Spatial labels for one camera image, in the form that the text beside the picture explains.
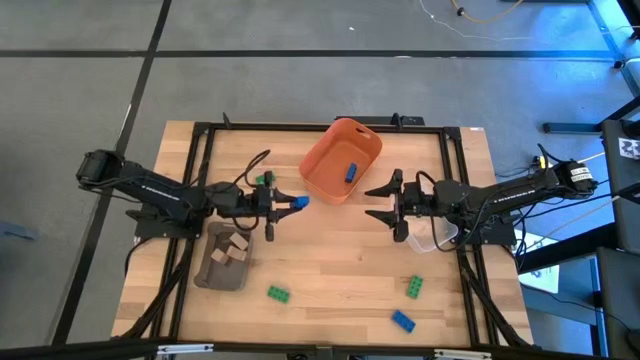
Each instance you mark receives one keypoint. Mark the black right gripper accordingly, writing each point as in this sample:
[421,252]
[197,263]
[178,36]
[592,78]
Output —
[417,200]

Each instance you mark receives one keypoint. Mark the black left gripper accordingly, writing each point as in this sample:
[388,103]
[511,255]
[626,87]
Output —
[260,202]

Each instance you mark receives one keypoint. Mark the blue toy brick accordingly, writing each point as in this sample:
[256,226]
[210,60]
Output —
[301,202]
[403,321]
[351,173]

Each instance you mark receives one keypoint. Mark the green toy brick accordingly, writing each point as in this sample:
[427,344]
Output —
[415,287]
[259,179]
[278,294]

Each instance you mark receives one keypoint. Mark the orange plastic bin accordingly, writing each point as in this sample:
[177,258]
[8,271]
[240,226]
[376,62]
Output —
[325,170]

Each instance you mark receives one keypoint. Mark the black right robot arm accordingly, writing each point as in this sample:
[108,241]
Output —
[515,192]

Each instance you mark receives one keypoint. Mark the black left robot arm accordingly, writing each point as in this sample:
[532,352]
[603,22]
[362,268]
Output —
[150,190]

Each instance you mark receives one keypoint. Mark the clear plastic bin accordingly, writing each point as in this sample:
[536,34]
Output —
[425,242]

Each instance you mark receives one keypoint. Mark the grey translucent plastic bin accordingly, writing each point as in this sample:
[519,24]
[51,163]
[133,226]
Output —
[220,280]

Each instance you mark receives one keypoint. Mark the white paper sheet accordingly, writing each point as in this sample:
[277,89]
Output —
[547,280]

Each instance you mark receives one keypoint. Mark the black diagonal beam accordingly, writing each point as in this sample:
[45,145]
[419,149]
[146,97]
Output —
[565,247]

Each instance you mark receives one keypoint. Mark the black floor beam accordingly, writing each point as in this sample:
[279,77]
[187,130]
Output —
[570,127]

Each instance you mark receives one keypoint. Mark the black cabinet with tag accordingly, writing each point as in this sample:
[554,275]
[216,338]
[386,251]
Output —
[617,215]

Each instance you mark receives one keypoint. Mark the black rig crossbeam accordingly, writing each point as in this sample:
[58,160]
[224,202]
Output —
[100,349]

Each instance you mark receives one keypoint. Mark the black and white tag marker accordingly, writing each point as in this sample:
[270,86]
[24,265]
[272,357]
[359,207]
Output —
[630,148]

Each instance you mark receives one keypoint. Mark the black box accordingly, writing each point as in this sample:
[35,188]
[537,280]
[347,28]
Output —
[620,300]

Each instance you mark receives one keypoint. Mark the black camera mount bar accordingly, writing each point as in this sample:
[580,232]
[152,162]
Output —
[370,120]

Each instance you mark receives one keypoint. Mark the black aluminium table frame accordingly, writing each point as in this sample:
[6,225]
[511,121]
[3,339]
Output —
[325,127]

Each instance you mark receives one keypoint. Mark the silver aluminium bracket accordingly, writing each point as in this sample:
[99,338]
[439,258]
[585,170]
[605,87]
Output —
[462,354]
[185,349]

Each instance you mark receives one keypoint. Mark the blue-lit metal rail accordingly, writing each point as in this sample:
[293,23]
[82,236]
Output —
[610,36]

